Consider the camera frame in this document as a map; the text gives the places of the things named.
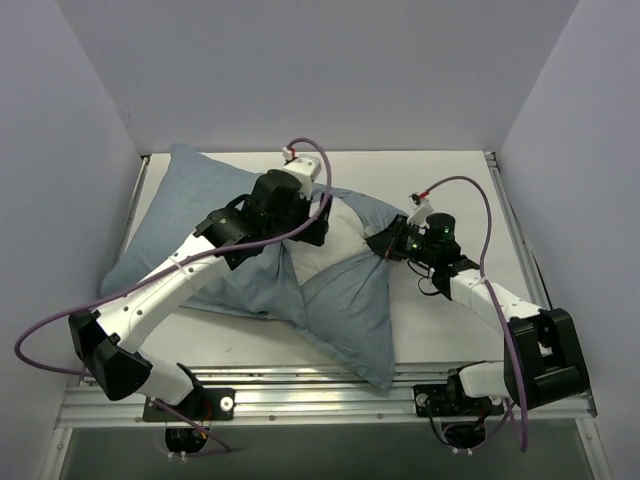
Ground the white pillow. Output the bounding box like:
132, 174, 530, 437
284, 198, 373, 285

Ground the grey striped pillowcase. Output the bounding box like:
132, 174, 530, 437
100, 143, 400, 390

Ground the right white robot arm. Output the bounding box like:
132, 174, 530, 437
367, 213, 590, 413

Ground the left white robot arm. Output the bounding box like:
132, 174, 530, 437
68, 159, 331, 419

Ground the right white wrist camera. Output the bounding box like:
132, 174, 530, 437
407, 191, 434, 227

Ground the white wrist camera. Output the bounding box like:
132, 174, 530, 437
407, 191, 434, 227
282, 147, 322, 198

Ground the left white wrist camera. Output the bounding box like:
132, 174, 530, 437
282, 147, 322, 198

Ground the right aluminium side rail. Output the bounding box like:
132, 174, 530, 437
483, 152, 553, 310

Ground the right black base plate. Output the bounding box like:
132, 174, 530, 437
412, 384, 483, 418

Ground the aluminium front rail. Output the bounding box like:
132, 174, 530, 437
54, 369, 599, 429

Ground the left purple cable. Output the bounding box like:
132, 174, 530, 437
13, 137, 334, 457

